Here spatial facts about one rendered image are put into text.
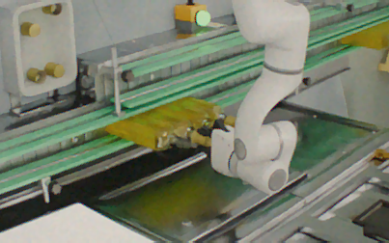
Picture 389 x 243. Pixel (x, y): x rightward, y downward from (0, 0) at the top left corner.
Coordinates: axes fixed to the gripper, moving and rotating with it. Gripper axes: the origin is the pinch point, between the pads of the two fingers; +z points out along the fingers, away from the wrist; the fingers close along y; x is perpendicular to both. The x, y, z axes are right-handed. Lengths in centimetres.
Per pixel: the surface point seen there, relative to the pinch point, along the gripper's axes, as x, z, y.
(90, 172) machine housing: 17.3, 31.4, -16.1
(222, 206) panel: 2.6, -11.6, -12.6
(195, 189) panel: 2.8, 0.3, -12.6
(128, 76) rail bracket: 13.7, 11.2, 15.1
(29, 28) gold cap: 32.2, 26.9, 27.0
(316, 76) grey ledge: -81, 49, -10
